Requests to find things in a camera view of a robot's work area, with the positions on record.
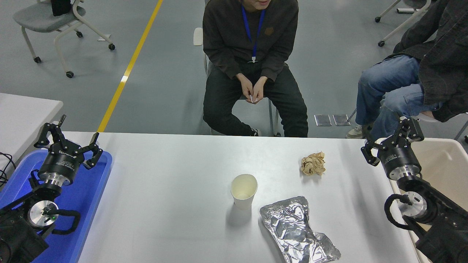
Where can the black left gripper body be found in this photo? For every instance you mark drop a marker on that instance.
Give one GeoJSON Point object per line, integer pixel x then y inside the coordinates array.
{"type": "Point", "coordinates": [60, 160]}

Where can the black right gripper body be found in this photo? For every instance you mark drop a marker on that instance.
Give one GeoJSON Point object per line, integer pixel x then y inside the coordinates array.
{"type": "Point", "coordinates": [398, 157]}

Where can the silver foil tray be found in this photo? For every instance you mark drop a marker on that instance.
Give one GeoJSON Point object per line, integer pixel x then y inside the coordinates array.
{"type": "Point", "coordinates": [292, 226]}

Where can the small white card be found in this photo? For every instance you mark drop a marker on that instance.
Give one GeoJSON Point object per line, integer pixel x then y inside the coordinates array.
{"type": "Point", "coordinates": [253, 99]}

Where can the white paper cup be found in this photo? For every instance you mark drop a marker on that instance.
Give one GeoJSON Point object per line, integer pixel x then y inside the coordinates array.
{"type": "Point", "coordinates": [243, 199]}

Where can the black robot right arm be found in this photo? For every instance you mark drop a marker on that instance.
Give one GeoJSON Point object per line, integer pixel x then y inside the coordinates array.
{"type": "Point", "coordinates": [442, 233]}

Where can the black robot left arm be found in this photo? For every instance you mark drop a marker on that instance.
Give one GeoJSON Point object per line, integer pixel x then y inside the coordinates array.
{"type": "Point", "coordinates": [18, 237]}

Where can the person's left hand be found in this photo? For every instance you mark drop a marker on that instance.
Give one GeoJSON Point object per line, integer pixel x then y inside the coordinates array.
{"type": "Point", "coordinates": [259, 89]}

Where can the person's right hand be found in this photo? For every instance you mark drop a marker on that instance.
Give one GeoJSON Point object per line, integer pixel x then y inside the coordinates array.
{"type": "Point", "coordinates": [245, 87]}

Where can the white-seated chair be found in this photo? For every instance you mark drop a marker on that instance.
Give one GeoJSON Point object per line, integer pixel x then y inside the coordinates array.
{"type": "Point", "coordinates": [429, 118]}

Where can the white side table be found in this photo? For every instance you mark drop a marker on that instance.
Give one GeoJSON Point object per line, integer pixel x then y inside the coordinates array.
{"type": "Point", "coordinates": [22, 117]}

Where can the metal floor socket plate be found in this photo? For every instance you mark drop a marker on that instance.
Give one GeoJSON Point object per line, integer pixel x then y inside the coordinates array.
{"type": "Point", "coordinates": [341, 119]}
{"type": "Point", "coordinates": [323, 120]}

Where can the large pale beige bin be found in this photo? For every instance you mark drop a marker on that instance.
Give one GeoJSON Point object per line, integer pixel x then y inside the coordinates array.
{"type": "Point", "coordinates": [442, 164]}

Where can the blue plastic tray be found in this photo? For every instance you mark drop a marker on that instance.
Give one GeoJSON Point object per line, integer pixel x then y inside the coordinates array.
{"type": "Point", "coordinates": [87, 197]}

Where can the crumpled tan paper ball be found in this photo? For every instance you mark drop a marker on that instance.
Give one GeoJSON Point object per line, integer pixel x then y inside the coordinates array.
{"type": "Point", "coordinates": [312, 164]}

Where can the seated person in jeans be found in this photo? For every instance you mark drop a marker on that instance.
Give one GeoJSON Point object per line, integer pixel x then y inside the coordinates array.
{"type": "Point", "coordinates": [446, 54]}

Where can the white-legged wheeled chair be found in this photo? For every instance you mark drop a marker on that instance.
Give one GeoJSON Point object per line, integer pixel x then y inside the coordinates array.
{"type": "Point", "coordinates": [381, 43]}

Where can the grey wheeled office chair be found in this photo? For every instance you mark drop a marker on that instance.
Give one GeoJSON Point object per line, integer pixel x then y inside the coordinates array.
{"type": "Point", "coordinates": [40, 16]}

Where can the black bag on chair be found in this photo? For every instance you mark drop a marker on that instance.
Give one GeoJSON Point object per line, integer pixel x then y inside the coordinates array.
{"type": "Point", "coordinates": [60, 7]}

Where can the white-armed chair under person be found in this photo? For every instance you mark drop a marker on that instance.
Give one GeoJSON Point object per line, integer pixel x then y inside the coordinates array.
{"type": "Point", "coordinates": [197, 36]}

